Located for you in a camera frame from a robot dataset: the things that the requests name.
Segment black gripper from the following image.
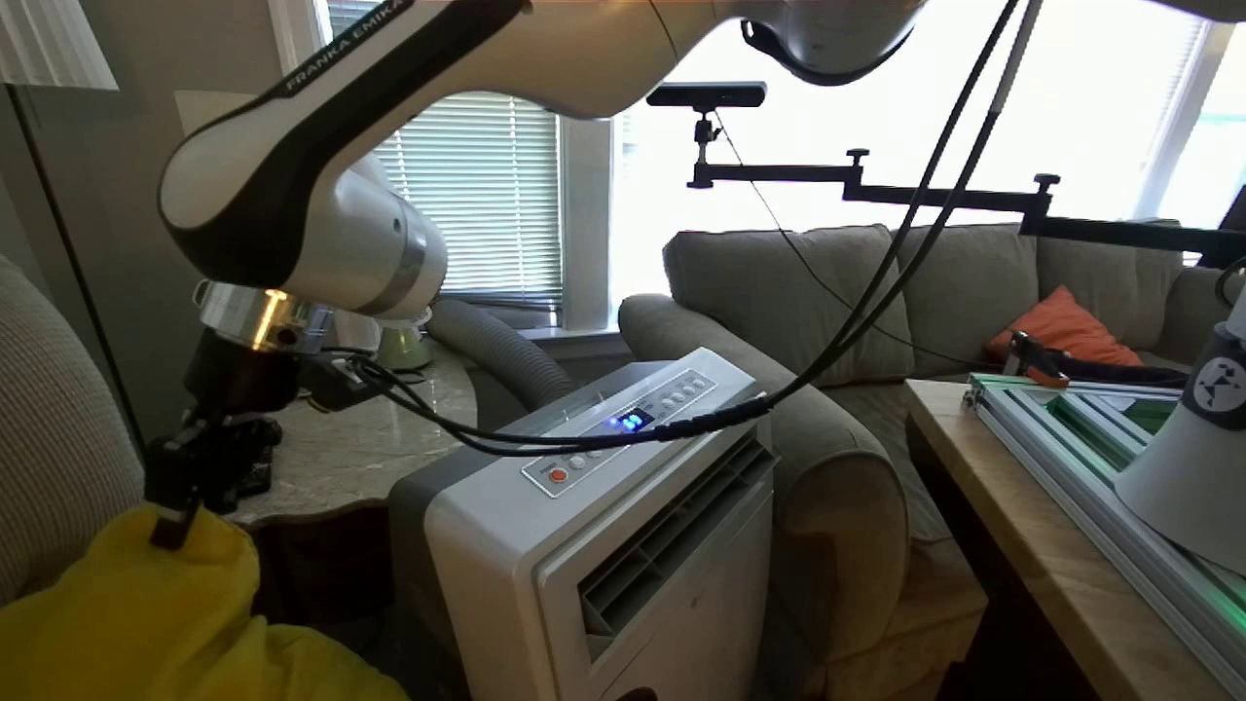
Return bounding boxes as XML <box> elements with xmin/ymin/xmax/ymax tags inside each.
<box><xmin>141</xmin><ymin>333</ymin><xmax>311</xmax><ymax>553</ymax></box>

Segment yellow cloth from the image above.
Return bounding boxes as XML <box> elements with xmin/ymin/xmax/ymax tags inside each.
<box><xmin>0</xmin><ymin>503</ymin><xmax>417</xmax><ymax>701</ymax></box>

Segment beige ribbed armchair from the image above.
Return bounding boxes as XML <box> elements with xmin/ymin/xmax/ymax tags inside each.
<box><xmin>0</xmin><ymin>248</ymin><xmax>158</xmax><ymax>599</ymax></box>

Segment marble side table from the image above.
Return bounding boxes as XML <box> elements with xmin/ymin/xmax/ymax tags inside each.
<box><xmin>157</xmin><ymin>343</ymin><xmax>484</xmax><ymax>521</ymax></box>

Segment small white green lamp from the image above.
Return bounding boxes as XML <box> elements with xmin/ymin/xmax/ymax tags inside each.
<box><xmin>373</xmin><ymin>307</ymin><xmax>440</xmax><ymax>375</ymax></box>

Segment white portable air conditioner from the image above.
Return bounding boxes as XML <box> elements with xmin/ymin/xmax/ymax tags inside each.
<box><xmin>386</xmin><ymin>343</ymin><xmax>780</xmax><ymax>701</ymax></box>

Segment dark grey upholstered chair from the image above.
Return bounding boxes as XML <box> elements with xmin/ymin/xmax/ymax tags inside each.
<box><xmin>424</xmin><ymin>294</ymin><xmax>578</xmax><ymax>430</ymax></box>

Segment white window blinds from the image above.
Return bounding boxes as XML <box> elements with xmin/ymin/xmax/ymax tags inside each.
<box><xmin>324</xmin><ymin>0</ymin><xmax>564</xmax><ymax>296</ymax></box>

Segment grey fabric sofa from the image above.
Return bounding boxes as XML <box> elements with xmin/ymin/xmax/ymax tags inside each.
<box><xmin>615</xmin><ymin>218</ymin><xmax>1238</xmax><ymax>701</ymax></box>

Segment wooden table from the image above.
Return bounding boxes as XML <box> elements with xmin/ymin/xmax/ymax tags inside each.
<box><xmin>903</xmin><ymin>375</ymin><xmax>1238</xmax><ymax>701</ymax></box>

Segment orange cushion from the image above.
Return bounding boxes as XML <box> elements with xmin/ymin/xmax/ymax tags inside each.
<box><xmin>979</xmin><ymin>283</ymin><xmax>1150</xmax><ymax>375</ymax></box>

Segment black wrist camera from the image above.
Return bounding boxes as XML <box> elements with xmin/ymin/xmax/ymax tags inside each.
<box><xmin>301</xmin><ymin>347</ymin><xmax>390</xmax><ymax>412</ymax></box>

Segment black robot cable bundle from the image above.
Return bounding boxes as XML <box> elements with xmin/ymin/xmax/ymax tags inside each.
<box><xmin>307</xmin><ymin>0</ymin><xmax>1046</xmax><ymax>461</ymax></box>

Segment black stereo camera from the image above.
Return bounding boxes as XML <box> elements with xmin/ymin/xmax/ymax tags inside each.
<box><xmin>642</xmin><ymin>77</ymin><xmax>771</xmax><ymax>115</ymax></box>

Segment thin black camera cable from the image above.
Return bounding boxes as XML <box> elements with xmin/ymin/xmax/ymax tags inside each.
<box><xmin>711</xmin><ymin>115</ymin><xmax>989</xmax><ymax>375</ymax></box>

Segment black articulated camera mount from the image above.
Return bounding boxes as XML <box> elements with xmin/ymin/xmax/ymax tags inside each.
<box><xmin>685</xmin><ymin>104</ymin><xmax>1246</xmax><ymax>270</ymax></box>

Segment green white aluminium frame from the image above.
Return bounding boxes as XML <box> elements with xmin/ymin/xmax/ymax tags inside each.
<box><xmin>964</xmin><ymin>372</ymin><xmax>1246</xmax><ymax>699</ymax></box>

